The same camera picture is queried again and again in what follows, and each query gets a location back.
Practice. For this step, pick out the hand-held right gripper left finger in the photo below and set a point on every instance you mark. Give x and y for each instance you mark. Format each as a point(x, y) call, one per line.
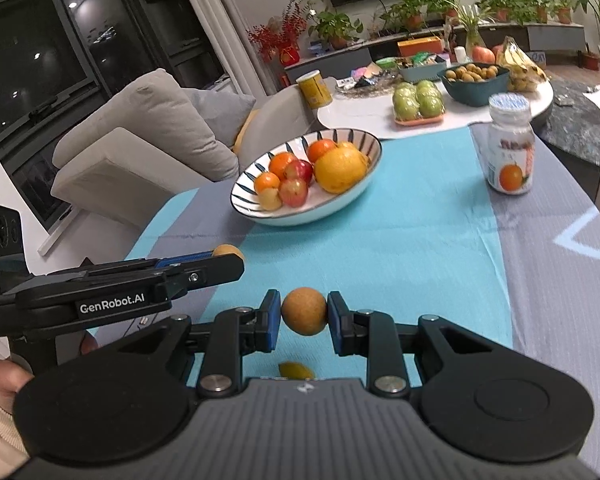
point(270, 322)

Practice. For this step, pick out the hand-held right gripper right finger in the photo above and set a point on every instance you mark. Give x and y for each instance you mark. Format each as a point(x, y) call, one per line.
point(336, 322)

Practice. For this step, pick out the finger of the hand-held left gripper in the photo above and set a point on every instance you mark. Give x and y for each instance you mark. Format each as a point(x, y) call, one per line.
point(210, 271)
point(185, 260)

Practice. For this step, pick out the white striped bowl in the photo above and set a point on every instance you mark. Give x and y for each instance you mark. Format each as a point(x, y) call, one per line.
point(305, 214)

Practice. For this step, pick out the red yellow apple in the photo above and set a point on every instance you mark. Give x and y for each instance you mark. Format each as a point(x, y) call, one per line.
point(294, 193)

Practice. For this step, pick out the small dark red apple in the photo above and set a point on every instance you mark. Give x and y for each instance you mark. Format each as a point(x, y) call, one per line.
point(301, 170)

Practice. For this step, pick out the large yellow grapefruit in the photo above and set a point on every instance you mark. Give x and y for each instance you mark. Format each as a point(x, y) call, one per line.
point(341, 170)

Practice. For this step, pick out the person's left hand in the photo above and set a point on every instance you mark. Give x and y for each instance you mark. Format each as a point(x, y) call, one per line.
point(5, 377)

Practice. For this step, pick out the small yellow green lime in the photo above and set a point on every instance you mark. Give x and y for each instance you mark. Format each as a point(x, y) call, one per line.
point(295, 371)

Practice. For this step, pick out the blue grey striped tablecloth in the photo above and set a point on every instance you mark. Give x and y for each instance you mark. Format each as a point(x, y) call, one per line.
point(420, 260)

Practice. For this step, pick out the beige sofa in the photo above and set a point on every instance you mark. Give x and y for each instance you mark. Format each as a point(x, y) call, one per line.
point(145, 130)

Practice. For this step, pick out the grey pillow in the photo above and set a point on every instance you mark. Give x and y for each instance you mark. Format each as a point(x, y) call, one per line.
point(220, 110)

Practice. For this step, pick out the yellow can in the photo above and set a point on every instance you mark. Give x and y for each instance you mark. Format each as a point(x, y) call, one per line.
point(314, 90)

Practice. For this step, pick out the white round table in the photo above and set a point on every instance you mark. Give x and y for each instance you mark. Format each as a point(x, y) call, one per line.
point(360, 112)

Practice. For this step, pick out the dark framed window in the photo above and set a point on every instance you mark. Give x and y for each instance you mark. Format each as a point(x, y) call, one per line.
point(55, 60)

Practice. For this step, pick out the pack of green apples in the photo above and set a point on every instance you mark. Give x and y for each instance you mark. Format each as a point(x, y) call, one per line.
point(419, 102)

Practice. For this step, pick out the pile of snack packets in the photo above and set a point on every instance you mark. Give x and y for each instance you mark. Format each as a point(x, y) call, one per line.
point(365, 81)

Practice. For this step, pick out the red flower plant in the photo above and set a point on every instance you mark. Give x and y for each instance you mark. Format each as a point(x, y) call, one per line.
point(280, 35)

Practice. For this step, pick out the white bottle with orange label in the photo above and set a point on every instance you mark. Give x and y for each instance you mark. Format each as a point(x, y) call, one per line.
point(511, 150)

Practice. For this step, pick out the white curtain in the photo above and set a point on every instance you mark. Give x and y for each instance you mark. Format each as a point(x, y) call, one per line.
point(220, 15)

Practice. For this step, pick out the teal tray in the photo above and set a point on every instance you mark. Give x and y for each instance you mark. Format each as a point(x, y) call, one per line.
point(422, 74)

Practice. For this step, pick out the teal bowl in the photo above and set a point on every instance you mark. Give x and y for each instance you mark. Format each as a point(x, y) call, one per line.
point(475, 91)

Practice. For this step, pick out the green potted plant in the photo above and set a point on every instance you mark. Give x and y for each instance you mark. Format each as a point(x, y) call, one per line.
point(447, 3)
point(537, 4)
point(562, 6)
point(500, 3)
point(409, 10)
point(336, 27)

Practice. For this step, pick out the pile of longans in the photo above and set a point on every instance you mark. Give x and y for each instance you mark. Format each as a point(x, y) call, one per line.
point(472, 72)

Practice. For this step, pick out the orange box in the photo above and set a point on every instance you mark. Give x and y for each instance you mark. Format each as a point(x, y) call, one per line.
point(420, 47)

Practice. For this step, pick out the small white cup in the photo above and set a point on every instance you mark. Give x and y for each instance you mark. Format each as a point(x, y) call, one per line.
point(460, 55)

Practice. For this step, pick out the red round fruit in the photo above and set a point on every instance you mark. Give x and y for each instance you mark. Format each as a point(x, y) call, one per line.
point(483, 54)

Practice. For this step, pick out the dark marble table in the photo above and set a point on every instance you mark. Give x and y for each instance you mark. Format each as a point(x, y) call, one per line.
point(575, 130)

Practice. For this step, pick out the bunch of bananas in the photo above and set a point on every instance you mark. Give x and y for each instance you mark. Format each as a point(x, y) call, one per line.
point(521, 65)

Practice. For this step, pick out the green stalk plant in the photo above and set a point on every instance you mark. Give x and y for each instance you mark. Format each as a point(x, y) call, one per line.
point(472, 27)

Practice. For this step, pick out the grey television cabinet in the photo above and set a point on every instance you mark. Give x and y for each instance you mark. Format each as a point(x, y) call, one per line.
point(555, 35)

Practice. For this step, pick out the small red plant pot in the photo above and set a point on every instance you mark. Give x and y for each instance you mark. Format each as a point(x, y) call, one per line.
point(590, 61)

